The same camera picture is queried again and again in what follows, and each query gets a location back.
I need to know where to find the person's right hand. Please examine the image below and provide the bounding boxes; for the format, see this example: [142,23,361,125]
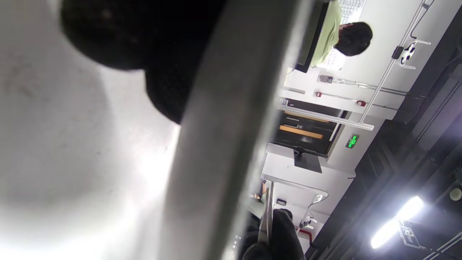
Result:
[242,209,307,260]

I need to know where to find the person's left hand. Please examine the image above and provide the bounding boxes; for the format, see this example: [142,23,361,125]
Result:
[60,0,226,124]

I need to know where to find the grey plate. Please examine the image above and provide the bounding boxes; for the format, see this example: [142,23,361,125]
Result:
[159,0,318,260]

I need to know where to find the dark glass double door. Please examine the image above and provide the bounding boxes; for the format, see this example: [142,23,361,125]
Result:
[273,99,349,157]

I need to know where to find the long ceiling tube light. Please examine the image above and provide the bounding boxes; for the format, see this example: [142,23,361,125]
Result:
[371,196,424,250]

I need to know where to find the black mesh office chair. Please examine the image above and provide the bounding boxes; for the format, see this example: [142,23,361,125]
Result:
[295,0,330,73]

